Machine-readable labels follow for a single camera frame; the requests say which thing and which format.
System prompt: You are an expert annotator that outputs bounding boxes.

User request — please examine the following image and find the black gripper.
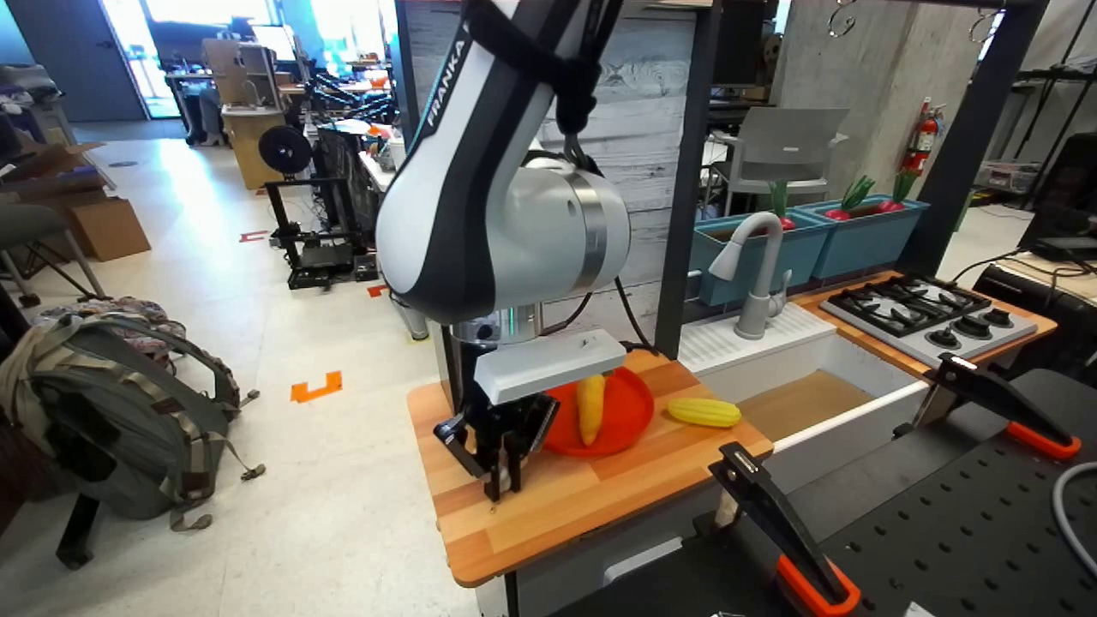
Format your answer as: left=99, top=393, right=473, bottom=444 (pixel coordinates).
left=428, top=381, right=562, bottom=507

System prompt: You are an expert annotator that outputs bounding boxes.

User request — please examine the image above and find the yellow toy corn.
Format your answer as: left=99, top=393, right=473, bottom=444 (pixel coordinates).
left=663, top=393, right=749, bottom=435

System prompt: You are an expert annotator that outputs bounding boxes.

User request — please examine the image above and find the white toy sink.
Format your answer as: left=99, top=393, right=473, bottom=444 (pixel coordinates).
left=674, top=299, right=937, bottom=488

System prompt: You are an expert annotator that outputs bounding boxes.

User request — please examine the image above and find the grey toy faucet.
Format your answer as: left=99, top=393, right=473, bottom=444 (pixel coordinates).
left=706, top=210, right=796, bottom=343

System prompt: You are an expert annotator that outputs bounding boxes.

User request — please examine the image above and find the red toy radish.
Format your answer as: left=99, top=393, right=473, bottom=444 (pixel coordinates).
left=766, top=179, right=800, bottom=231
left=838, top=170, right=908, bottom=221

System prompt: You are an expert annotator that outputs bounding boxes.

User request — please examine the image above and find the toy stove with black grates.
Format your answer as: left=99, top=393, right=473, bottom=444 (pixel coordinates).
left=822, top=270, right=1044, bottom=373

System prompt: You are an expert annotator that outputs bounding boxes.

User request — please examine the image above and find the orange bowl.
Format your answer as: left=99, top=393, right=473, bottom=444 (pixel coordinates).
left=541, top=367, right=657, bottom=461

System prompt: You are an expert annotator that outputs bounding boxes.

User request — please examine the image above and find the black machine stand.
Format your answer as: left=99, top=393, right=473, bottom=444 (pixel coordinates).
left=258, top=116, right=383, bottom=290

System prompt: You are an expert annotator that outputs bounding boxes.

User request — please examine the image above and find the teal planter box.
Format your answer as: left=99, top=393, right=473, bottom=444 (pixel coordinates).
left=800, top=198, right=933, bottom=286
left=685, top=210, right=838, bottom=311

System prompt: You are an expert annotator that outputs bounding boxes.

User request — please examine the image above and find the grey backpack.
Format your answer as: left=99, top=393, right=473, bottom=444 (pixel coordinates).
left=0, top=294, right=272, bottom=536

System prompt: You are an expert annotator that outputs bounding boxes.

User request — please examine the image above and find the wooden cabinet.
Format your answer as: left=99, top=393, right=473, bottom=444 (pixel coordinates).
left=202, top=36, right=292, bottom=193

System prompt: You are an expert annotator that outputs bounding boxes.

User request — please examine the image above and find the grey plastic chair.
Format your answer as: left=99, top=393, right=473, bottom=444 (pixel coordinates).
left=720, top=107, right=853, bottom=215

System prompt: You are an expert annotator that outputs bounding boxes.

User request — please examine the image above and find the brown cardboard box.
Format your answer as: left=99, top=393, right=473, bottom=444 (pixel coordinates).
left=62, top=194, right=153, bottom=262

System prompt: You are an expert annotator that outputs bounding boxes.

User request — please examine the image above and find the red fire extinguisher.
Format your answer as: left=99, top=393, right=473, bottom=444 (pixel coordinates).
left=894, top=97, right=948, bottom=206

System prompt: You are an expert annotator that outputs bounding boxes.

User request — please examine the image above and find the black monitor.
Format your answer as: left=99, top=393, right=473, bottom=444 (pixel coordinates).
left=1017, top=131, right=1097, bottom=266

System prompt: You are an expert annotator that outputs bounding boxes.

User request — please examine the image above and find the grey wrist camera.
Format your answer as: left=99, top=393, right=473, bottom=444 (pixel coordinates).
left=471, top=327, right=631, bottom=409

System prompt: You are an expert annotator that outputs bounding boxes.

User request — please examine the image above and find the black clamp orange handle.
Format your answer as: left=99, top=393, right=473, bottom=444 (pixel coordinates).
left=913, top=353, right=1087, bottom=464
left=706, top=441, right=869, bottom=617

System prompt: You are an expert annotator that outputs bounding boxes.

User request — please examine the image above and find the black vertical frame post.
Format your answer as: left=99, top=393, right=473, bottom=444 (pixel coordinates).
left=652, top=0, right=726, bottom=359

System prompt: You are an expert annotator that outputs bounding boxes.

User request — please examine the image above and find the grey flexible hose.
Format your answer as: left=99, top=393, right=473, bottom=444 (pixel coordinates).
left=1048, top=460, right=1097, bottom=551

